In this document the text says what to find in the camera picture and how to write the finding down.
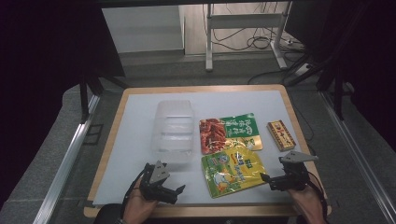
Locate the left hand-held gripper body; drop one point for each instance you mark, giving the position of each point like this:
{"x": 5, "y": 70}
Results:
{"x": 155, "y": 189}

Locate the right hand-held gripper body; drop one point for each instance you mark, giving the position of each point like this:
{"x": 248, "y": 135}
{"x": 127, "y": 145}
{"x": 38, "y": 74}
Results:
{"x": 294, "y": 179}

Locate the yellow and green spout pouch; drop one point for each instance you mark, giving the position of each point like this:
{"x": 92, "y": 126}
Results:
{"x": 233, "y": 171}

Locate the clear plastic container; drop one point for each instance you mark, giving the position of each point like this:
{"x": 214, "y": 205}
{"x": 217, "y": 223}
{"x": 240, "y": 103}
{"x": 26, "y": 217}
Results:
{"x": 172, "y": 130}

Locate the green and red sauce pouch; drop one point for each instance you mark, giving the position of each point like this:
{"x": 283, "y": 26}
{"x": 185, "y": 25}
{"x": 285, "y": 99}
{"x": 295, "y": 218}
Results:
{"x": 229, "y": 132}

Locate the person's left hand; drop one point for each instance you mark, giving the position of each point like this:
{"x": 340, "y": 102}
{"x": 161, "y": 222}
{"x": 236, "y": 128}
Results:
{"x": 137, "y": 208}

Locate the person's right hand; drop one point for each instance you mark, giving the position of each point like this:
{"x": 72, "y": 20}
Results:
{"x": 306, "y": 203}

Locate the yellow and red flat box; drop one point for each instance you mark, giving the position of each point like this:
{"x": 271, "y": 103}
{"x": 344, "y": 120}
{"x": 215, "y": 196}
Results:
{"x": 281, "y": 135}

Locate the white table mat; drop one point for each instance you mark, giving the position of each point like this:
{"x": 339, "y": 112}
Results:
{"x": 130, "y": 149}

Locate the black metal stand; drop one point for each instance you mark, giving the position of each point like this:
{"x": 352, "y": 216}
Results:
{"x": 337, "y": 90}
{"x": 90, "y": 84}

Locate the white power strip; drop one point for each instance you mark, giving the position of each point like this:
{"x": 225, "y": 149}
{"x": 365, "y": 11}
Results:
{"x": 302, "y": 70}

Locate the aluminium floor rail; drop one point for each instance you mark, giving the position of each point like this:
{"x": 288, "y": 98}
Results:
{"x": 361, "y": 158}
{"x": 67, "y": 161}

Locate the small black floor frame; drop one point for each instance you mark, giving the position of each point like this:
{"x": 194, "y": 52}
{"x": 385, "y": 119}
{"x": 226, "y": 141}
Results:
{"x": 92, "y": 134}

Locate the white metal desk frame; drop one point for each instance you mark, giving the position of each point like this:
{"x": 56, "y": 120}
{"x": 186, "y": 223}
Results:
{"x": 244, "y": 21}

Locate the white wall panel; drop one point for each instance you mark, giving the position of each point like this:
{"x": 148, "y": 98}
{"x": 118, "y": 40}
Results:
{"x": 141, "y": 29}

